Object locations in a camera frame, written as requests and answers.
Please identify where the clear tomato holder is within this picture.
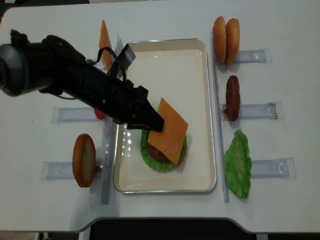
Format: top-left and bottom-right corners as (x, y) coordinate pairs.
(51, 107), (109, 123)

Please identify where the green lettuce in burger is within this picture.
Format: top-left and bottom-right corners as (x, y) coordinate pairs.
(140, 130), (176, 172)

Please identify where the standing brown meat patty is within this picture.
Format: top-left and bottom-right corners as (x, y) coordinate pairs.
(225, 75), (241, 122)

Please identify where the orange cheese slice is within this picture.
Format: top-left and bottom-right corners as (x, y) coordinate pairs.
(147, 98), (189, 165)
(99, 20), (112, 71)

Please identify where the standing orange cheese slice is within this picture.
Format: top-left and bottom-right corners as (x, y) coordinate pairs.
(99, 20), (112, 71)

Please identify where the standing bun half left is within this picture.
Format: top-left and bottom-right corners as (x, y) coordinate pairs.
(72, 133), (96, 188)

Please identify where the black camera cable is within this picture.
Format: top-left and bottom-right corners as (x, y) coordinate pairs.
(92, 46), (127, 83)

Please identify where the clear bun holder left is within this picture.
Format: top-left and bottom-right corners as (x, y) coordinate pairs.
(41, 159), (104, 181)

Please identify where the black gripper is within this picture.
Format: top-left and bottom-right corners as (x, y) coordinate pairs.
(82, 60), (165, 132)

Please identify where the clear cheese holder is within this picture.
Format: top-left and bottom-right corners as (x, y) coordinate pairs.
(86, 58), (108, 72)

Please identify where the sesame bun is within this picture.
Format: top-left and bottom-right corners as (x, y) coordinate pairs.
(225, 18), (240, 65)
(212, 16), (227, 63)

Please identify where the near sesame bun top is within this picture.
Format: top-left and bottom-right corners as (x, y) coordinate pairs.
(225, 18), (240, 65)

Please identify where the clear lettuce holder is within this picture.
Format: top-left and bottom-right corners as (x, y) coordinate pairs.
(251, 157), (296, 179)

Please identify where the far sesame bun top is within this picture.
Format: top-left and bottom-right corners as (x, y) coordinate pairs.
(212, 16), (227, 63)

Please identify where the standing red tomato slice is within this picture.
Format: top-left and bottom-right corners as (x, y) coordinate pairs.
(94, 108), (106, 120)

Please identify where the clear bun holder right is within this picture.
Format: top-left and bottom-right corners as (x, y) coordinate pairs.
(215, 47), (273, 66)

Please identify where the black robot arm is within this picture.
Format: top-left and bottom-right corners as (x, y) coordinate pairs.
(0, 30), (164, 132)

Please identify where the white rectangular tray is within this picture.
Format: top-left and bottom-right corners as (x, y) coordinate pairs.
(113, 38), (217, 194)

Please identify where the clear patty holder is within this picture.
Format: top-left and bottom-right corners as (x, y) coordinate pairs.
(236, 101), (284, 120)

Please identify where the clear bun holder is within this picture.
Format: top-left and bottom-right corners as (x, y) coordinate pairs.
(41, 159), (104, 181)
(215, 47), (273, 66)

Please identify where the standing green lettuce leaf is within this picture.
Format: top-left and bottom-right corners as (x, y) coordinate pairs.
(224, 129), (252, 199)

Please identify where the meat patty on burger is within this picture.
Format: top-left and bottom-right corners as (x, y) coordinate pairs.
(146, 143), (171, 163)

